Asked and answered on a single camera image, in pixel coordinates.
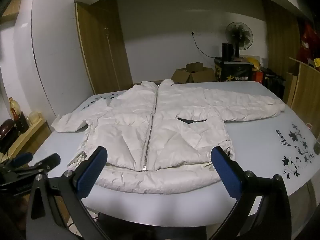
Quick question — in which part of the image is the red hanging cloth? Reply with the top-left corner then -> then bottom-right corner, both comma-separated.
297,21 -> 320,61

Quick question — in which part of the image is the small cardboard box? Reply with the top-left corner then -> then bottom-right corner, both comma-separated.
185,62 -> 211,73

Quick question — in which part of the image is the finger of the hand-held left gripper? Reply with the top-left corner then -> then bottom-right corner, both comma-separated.
15,153 -> 62,180
5,152 -> 34,172

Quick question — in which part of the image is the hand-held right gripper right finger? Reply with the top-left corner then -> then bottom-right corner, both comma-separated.
211,146 -> 292,240

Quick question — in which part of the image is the black standing fan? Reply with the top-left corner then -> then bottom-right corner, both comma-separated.
226,21 -> 254,58

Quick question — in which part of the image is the dark round helmet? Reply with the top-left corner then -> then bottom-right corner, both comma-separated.
0,120 -> 17,153

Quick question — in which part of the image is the tall wooden panel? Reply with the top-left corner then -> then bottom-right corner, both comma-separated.
262,0 -> 300,77

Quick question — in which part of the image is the black power cable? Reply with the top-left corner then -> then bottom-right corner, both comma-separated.
191,33 -> 220,58

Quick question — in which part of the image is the black bag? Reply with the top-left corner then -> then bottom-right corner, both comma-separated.
264,67 -> 286,101

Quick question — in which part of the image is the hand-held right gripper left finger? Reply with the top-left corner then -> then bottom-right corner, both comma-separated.
26,146 -> 108,240

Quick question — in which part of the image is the white puffer jacket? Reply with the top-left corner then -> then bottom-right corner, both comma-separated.
51,79 -> 286,195

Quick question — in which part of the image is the cooking oil bottle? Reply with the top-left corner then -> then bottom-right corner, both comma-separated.
9,97 -> 21,121

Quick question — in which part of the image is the clear plastic jar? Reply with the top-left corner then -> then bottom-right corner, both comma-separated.
28,111 -> 44,126

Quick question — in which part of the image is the wooden side cabinet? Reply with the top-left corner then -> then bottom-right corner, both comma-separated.
282,57 -> 320,127

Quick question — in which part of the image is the low wooden shelf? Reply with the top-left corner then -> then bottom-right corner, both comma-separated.
0,119 -> 52,167

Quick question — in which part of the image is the large open cardboard box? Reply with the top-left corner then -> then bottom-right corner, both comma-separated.
171,67 -> 217,84

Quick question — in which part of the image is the black cylinder container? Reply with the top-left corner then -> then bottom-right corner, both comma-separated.
222,43 -> 234,61

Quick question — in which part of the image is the black and yellow delivery box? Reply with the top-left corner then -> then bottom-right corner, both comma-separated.
214,56 -> 255,82

